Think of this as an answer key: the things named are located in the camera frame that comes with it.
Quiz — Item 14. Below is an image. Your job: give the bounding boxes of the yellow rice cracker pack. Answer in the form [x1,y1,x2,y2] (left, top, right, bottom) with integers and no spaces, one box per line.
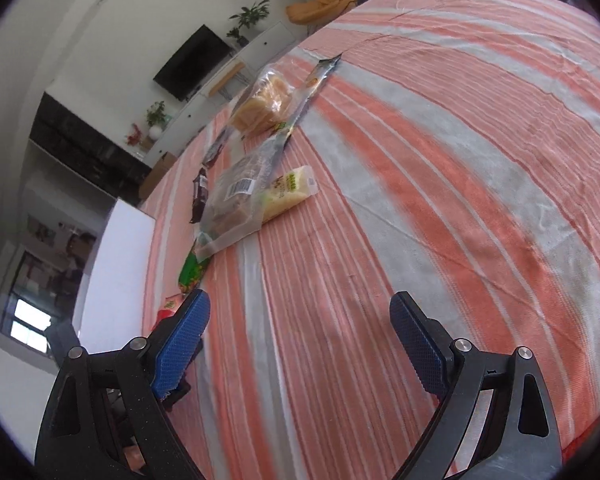
[262,166,318,223]

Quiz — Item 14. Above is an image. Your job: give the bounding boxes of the large green potted plant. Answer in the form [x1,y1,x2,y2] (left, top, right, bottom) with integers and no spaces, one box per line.
[230,0,270,29]

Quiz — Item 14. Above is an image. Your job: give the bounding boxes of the clear yellow bread bag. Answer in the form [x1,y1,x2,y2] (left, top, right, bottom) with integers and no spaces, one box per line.
[228,66,294,136]

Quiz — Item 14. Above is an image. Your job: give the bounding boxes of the black television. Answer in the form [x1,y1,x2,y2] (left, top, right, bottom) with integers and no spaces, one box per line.
[154,25,233,101]

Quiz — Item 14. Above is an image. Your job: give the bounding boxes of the black display cabinet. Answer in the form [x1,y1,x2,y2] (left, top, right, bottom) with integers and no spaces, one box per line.
[30,93,149,206]

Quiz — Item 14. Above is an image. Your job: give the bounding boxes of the long black green snack pack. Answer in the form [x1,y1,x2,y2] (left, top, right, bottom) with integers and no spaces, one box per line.
[275,55,341,142]

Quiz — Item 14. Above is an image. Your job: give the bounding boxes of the wooden bench stool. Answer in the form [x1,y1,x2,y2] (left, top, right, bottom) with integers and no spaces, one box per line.
[206,60,245,98]

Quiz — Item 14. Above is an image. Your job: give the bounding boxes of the silver purple snack bar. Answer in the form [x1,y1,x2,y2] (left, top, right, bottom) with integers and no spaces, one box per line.
[202,125,234,169]

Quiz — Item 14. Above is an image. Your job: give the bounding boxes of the brown cardboard box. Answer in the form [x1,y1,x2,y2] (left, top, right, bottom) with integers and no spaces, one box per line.
[138,152,176,200]

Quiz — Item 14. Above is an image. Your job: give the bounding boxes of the red snack packet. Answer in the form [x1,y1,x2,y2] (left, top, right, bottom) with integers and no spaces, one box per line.
[152,294,185,328]

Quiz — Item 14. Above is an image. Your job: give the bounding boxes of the small potted plant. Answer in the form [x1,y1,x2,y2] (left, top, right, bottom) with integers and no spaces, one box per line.
[226,27,249,48]

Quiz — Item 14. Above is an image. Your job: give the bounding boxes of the white tv cabinet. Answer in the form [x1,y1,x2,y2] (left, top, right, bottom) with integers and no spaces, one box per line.
[143,22,297,168]

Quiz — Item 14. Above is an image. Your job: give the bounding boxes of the green sausage snack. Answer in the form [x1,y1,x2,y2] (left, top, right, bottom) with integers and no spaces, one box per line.
[178,240,211,295]

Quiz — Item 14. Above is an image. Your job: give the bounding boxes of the white cardboard box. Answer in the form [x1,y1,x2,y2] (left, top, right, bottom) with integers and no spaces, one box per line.
[72,200,156,353]

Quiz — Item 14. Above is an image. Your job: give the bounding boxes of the red flower arrangement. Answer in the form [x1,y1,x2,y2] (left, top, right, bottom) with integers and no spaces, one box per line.
[125,124,144,146]

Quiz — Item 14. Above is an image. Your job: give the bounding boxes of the dark chocolate bar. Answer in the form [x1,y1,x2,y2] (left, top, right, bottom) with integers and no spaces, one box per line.
[190,167,209,224]

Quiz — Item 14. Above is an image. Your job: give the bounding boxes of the clear brown cake bag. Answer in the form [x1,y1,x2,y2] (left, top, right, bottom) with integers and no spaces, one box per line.
[195,132,288,261]

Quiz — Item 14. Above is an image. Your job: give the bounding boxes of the green plant white vase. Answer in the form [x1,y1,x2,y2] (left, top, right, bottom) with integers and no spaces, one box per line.
[146,101,168,142]

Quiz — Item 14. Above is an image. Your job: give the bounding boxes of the striped orange grey tablecloth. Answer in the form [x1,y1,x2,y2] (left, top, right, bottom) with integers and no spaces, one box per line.
[171,0,600,479]

